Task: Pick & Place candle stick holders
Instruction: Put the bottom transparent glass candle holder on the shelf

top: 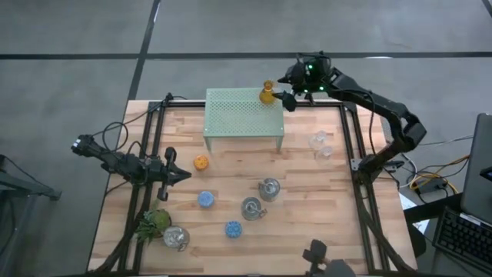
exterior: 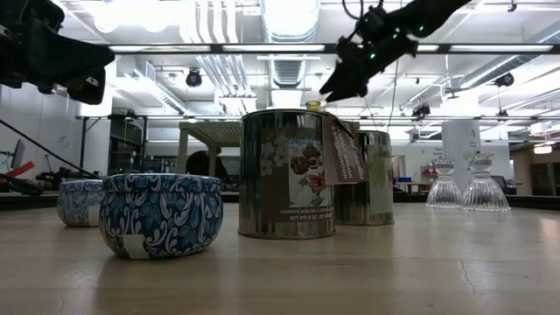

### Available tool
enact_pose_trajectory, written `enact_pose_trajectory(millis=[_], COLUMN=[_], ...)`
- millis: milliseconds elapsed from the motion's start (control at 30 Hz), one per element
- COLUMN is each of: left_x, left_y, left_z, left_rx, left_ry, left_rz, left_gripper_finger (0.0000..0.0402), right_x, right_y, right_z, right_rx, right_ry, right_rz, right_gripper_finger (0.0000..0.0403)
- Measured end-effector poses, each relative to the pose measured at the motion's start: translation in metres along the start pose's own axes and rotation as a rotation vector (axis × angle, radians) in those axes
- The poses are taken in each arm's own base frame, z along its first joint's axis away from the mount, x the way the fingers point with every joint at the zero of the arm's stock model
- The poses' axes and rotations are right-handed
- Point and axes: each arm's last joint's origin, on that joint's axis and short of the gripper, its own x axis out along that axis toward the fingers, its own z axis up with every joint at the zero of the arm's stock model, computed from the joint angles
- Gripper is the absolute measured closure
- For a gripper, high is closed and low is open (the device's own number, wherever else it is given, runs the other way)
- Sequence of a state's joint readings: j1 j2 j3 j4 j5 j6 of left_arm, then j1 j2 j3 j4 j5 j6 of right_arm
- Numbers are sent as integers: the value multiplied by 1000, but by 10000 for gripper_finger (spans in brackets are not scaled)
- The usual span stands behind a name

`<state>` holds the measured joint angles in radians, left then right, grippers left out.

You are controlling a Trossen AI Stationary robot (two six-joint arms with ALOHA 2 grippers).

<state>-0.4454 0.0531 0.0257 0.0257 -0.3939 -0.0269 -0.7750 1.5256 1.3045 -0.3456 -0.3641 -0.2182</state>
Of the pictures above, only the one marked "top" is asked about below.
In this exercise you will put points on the amber glass candlestick holder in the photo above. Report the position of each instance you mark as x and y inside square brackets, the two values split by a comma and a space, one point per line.
[267, 94]

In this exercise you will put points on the white paper sheet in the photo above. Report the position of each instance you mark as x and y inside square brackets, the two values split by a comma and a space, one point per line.
[405, 202]

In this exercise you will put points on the silver lidded candle jar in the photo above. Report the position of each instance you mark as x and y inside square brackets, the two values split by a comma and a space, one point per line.
[251, 208]
[269, 189]
[177, 237]

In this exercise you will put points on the black keyboard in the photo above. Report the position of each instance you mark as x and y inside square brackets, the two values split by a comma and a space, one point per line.
[465, 234]

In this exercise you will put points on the person's forearm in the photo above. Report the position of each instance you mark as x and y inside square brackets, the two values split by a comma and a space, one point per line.
[340, 269]

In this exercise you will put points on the person's hand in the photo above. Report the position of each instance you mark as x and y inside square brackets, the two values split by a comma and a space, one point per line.
[326, 262]

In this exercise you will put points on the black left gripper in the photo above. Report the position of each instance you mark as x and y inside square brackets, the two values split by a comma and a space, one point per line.
[163, 173]

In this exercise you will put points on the dark metal stand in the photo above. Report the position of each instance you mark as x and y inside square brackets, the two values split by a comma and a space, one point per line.
[23, 188]

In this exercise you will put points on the black handheld device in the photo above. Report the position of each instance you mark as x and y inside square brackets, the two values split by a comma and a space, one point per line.
[316, 252]

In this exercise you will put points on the clear glass candlestick holder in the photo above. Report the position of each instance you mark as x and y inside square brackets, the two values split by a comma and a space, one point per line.
[324, 154]
[318, 139]

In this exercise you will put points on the green perforated metal shelf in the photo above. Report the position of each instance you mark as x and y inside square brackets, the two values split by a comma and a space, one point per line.
[230, 115]

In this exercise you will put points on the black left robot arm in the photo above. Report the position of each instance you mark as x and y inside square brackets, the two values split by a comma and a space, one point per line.
[115, 161]

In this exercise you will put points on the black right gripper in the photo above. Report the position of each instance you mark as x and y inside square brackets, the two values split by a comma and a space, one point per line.
[307, 75]

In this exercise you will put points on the black aluminium table frame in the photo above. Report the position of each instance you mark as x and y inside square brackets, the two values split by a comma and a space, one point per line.
[184, 104]

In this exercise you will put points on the grey laptop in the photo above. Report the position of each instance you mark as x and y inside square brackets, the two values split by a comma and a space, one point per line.
[478, 169]

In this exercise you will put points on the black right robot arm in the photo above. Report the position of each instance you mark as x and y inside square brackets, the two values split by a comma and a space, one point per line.
[399, 115]

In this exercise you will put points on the blue floral candle tin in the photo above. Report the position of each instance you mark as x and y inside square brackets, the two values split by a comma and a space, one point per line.
[233, 229]

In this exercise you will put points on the black power adapter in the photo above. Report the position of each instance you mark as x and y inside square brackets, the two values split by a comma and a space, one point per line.
[432, 186]

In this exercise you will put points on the grey mounting plate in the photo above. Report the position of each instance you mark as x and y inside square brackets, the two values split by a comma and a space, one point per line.
[355, 164]

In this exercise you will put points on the small green potted plant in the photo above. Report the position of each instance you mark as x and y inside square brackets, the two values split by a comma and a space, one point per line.
[153, 222]

